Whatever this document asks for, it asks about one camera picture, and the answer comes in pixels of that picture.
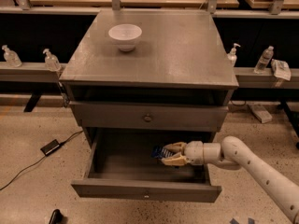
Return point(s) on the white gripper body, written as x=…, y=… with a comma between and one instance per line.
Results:
x=194, y=153

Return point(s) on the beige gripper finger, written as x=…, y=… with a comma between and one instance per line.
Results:
x=175, y=160
x=176, y=147

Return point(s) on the blue rxbar blueberry wrapper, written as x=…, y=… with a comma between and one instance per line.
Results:
x=160, y=153

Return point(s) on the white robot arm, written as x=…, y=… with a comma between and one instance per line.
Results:
x=232, y=153

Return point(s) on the open grey middle drawer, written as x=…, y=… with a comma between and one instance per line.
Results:
x=121, y=167

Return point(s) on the grey wooden drawer cabinet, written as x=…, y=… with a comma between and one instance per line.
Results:
x=179, y=60

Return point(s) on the closed grey top drawer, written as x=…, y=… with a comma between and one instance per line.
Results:
x=149, y=116

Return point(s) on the grey block on floor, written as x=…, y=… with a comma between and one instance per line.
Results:
x=261, y=113

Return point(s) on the right sanitizer pump bottle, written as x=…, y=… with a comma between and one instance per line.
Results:
x=232, y=54

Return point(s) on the sanitizer pump bottle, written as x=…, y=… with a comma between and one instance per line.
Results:
x=232, y=54
x=11, y=57
x=51, y=61

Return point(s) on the crumpled white packet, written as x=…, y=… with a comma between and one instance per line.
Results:
x=281, y=70

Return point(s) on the white ceramic bowl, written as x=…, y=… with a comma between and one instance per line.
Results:
x=125, y=36

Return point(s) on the black power adapter brick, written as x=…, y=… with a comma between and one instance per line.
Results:
x=50, y=147

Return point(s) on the black object on floor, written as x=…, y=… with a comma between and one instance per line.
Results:
x=56, y=217

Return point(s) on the far left sanitizer pump bottle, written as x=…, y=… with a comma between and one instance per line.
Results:
x=11, y=57

